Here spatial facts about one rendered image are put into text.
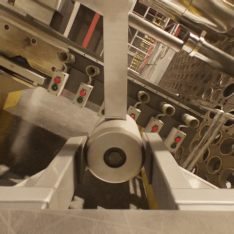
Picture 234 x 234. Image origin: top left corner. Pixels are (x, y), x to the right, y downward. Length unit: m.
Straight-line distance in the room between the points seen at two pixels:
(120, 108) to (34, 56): 1.19
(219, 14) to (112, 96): 1.04
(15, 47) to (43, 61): 0.20
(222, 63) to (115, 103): 1.41
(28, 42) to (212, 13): 1.10
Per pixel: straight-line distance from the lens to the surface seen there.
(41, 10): 1.45
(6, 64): 1.31
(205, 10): 1.12
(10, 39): 1.40
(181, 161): 3.16
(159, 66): 8.46
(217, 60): 1.51
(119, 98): 0.15
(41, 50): 1.30
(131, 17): 1.40
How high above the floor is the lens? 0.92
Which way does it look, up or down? 13 degrees down
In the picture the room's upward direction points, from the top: 28 degrees clockwise
